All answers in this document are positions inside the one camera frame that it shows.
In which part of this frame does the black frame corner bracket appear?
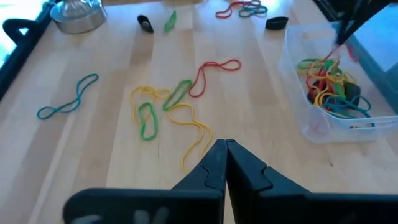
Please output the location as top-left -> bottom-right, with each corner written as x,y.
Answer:
2,17 -> 41,47

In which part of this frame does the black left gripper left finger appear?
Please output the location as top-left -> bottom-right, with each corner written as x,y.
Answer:
62,138 -> 228,224

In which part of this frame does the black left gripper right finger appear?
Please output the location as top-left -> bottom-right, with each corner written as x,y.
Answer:
226,139 -> 398,224

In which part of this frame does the thin yellow rubber band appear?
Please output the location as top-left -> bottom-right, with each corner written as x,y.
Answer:
167,102 -> 215,172
307,60 -> 357,107
129,85 -> 172,126

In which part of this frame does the wide green rubber band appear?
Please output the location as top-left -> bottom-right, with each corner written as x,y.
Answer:
161,79 -> 193,112

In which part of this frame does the clear plastic bin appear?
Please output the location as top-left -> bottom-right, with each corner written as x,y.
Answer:
279,21 -> 398,144

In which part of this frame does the white shade table lamp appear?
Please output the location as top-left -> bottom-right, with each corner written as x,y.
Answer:
49,0 -> 108,35

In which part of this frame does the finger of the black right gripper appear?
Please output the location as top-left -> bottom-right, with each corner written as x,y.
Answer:
337,0 -> 371,44
345,0 -> 392,43

